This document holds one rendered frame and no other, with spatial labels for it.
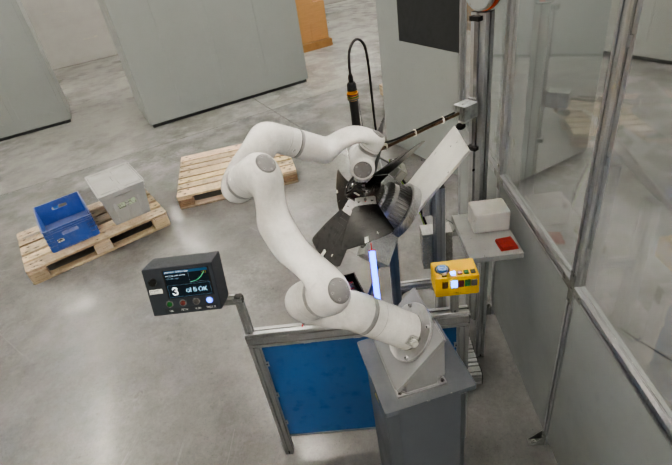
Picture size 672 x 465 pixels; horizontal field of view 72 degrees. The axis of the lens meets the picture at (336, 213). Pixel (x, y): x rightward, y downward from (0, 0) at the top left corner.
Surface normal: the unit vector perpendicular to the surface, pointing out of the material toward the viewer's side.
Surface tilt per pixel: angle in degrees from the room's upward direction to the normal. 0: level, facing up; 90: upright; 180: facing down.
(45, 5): 90
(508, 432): 0
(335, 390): 90
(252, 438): 0
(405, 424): 90
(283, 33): 90
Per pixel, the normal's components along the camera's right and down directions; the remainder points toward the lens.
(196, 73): 0.49, 0.41
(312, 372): 0.01, 0.54
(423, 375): 0.23, 0.50
